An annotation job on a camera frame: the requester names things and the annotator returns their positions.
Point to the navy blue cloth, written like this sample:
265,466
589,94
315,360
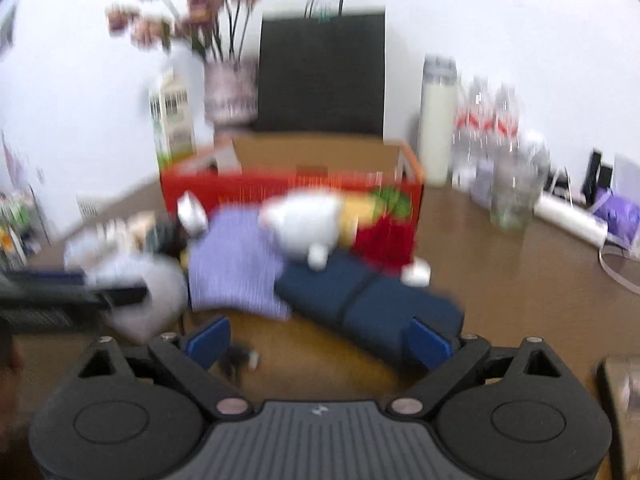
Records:
370,308

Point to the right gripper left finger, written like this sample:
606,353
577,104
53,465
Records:
208,343

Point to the dried pink flowers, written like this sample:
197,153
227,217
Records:
214,30

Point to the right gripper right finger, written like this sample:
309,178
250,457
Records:
428,346

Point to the clear glass cup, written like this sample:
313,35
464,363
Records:
517,183

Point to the purple pouch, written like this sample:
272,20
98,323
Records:
620,214

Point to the purple flower vase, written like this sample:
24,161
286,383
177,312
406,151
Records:
230,93

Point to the white thermos bottle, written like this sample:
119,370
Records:
438,111

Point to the black paper bag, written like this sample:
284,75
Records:
323,71

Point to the green white milk carton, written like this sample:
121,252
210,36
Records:
172,120

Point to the white power strip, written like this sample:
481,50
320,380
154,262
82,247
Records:
571,219

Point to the purple knitted cloth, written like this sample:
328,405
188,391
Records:
235,265

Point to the red artificial rose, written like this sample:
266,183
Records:
387,245

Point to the water bottle red label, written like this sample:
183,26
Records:
505,140
474,123

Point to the white plush toy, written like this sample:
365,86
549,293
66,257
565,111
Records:
308,224

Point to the red cardboard box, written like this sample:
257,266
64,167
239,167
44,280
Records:
377,177

